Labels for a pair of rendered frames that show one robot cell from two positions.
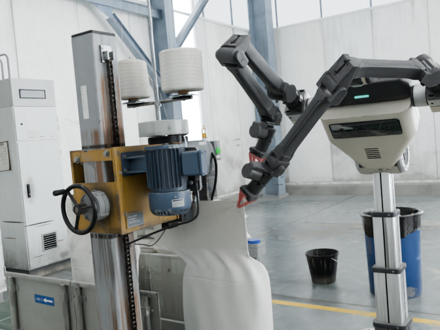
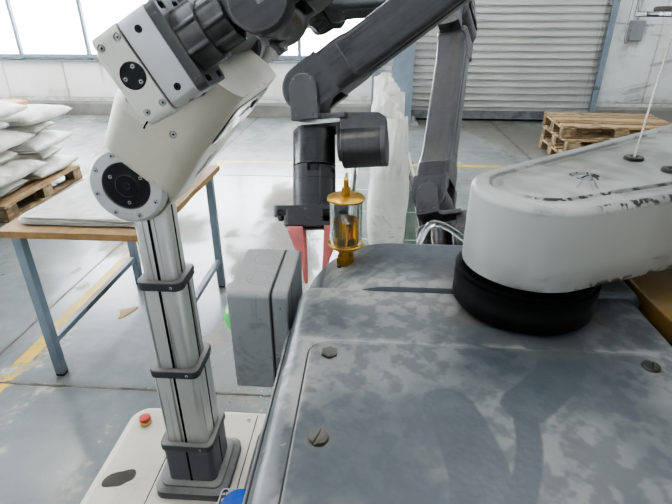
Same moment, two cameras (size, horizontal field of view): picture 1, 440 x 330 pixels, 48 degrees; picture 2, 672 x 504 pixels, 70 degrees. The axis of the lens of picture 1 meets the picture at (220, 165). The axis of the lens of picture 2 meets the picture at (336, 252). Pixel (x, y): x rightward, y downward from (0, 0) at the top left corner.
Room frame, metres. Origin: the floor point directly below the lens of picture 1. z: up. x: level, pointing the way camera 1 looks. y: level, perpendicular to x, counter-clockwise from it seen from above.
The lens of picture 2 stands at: (2.42, 0.35, 1.51)
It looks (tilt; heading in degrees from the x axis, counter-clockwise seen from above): 26 degrees down; 240
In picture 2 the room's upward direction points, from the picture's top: straight up
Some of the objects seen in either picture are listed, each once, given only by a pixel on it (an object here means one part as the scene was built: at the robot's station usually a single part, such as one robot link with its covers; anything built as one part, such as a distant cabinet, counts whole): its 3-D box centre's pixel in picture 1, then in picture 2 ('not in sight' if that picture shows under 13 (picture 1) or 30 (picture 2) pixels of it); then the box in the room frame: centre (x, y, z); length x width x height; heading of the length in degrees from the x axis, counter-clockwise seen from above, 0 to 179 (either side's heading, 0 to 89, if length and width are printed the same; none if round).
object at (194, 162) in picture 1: (195, 165); not in sight; (1.77, 0.09, 1.25); 0.10 x 0.08 x 0.12; 171
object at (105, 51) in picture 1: (108, 54); not in sight; (1.82, 0.37, 1.68); 0.05 x 0.03 x 0.06; 146
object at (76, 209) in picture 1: (78, 209); not in sight; (1.71, 0.50, 1.13); 0.18 x 0.11 x 0.18; 56
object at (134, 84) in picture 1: (131, 79); not in sight; (2.06, 0.33, 1.61); 0.15 x 0.14 x 0.17; 56
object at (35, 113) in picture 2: not in sight; (30, 113); (2.56, -4.90, 0.69); 0.66 x 0.43 x 0.13; 56
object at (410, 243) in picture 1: (393, 251); not in sight; (3.93, -1.32, 0.32); 0.51 x 0.48 x 0.65; 146
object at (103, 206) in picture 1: (94, 205); not in sight; (1.78, 0.46, 1.14); 0.11 x 0.06 x 0.11; 56
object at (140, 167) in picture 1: (142, 162); not in sight; (1.80, 0.28, 1.27); 0.12 x 0.09 x 0.09; 146
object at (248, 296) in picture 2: (211, 150); (270, 316); (2.30, 0.04, 1.29); 0.08 x 0.05 x 0.09; 56
